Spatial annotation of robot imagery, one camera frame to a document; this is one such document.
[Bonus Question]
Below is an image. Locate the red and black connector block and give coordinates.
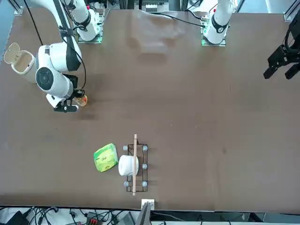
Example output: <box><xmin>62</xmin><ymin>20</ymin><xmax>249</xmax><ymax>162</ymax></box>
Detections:
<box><xmin>85</xmin><ymin>212</ymin><xmax>99</xmax><ymax>225</ymax></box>

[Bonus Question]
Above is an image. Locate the cream bin with flip lid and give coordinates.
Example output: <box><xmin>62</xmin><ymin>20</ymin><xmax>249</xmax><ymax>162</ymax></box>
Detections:
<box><xmin>3</xmin><ymin>42</ymin><xmax>38</xmax><ymax>84</ymax></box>

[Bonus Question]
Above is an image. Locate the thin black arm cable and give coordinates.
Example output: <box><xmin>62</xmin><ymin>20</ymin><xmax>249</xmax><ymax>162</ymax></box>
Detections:
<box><xmin>23</xmin><ymin>0</ymin><xmax>44</xmax><ymax>46</ymax></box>

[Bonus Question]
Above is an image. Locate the black cable sleeve on arm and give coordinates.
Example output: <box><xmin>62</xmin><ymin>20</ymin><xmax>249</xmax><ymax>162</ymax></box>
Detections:
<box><xmin>52</xmin><ymin>0</ymin><xmax>80</xmax><ymax>92</ymax></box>

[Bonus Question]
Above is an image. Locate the wooden dowel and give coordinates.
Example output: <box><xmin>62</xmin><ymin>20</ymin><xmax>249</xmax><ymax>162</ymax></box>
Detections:
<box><xmin>132</xmin><ymin>134</ymin><xmax>138</xmax><ymax>196</ymax></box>

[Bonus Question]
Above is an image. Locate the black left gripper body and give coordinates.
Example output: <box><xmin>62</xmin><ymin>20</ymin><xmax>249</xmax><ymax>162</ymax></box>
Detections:
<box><xmin>285</xmin><ymin>17</ymin><xmax>300</xmax><ymax>51</ymax></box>

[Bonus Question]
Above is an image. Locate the green tissue pack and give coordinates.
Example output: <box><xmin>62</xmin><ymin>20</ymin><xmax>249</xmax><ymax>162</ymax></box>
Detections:
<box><xmin>93</xmin><ymin>142</ymin><xmax>119</xmax><ymax>173</ymax></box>

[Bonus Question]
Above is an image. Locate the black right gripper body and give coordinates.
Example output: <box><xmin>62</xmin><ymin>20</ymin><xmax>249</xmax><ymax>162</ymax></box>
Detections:
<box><xmin>63</xmin><ymin>89</ymin><xmax>85</xmax><ymax>105</ymax></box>

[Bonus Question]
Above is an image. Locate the black wire cup rack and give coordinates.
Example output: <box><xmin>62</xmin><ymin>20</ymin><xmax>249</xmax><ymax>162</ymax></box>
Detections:
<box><xmin>123</xmin><ymin>139</ymin><xmax>150</xmax><ymax>193</ymax></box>

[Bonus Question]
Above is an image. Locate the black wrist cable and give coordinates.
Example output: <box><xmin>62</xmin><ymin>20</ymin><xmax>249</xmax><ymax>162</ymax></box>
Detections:
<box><xmin>75</xmin><ymin>53</ymin><xmax>87</xmax><ymax>92</ymax></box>

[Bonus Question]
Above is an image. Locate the large black power adapter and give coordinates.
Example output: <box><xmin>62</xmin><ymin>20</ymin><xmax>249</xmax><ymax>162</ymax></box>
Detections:
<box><xmin>4</xmin><ymin>210</ymin><xmax>28</xmax><ymax>225</ymax></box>

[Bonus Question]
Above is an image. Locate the black cable on table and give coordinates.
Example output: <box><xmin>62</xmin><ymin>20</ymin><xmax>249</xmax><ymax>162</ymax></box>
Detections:
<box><xmin>146</xmin><ymin>11</ymin><xmax>206</xmax><ymax>28</ymax></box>

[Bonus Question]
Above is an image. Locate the aluminium frame profile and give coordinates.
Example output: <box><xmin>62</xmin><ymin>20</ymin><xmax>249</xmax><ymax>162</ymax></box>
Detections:
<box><xmin>14</xmin><ymin>0</ymin><xmax>24</xmax><ymax>15</ymax></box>
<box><xmin>283</xmin><ymin>0</ymin><xmax>300</xmax><ymax>22</ymax></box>

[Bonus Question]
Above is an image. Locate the aluminium camera post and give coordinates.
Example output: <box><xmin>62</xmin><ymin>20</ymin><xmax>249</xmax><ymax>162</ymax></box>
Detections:
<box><xmin>140</xmin><ymin>199</ymin><xmax>155</xmax><ymax>225</ymax></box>

